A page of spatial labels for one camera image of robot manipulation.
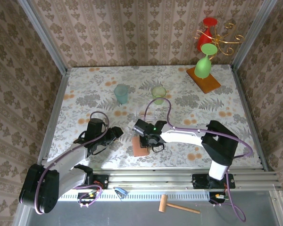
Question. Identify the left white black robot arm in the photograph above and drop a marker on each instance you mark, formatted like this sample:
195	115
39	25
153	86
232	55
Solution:
73	155

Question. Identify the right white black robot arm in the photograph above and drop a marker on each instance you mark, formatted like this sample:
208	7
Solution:
217	169

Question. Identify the blue translucent plastic cup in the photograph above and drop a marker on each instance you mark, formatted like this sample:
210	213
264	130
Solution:
121	94

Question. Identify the green translucent plastic cup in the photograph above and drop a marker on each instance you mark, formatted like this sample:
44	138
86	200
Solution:
158	93

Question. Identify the small blue tag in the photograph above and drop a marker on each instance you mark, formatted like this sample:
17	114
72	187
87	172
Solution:
122	191

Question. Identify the small wooden mallet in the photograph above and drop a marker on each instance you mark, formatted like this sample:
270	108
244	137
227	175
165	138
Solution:
163	204

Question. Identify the grey metal sheet panel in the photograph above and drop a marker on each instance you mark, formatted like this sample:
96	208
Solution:
132	214

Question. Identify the green plastic wine glass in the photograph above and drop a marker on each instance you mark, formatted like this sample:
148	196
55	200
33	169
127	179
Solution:
202	68

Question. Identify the red plastic wine glass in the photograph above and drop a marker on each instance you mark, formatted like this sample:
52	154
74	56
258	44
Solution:
204	37

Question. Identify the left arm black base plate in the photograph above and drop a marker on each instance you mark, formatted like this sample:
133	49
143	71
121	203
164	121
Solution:
101	181

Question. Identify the aluminium front frame rail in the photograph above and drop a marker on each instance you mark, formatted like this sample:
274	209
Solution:
151	179

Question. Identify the aluminium table side rail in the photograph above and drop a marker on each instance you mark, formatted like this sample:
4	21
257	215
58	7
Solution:
249	117
53	117

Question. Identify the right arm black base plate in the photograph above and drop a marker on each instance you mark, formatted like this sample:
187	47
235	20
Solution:
199	181

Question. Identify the aluminium frame post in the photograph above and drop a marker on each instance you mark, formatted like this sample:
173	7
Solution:
44	35
252	35

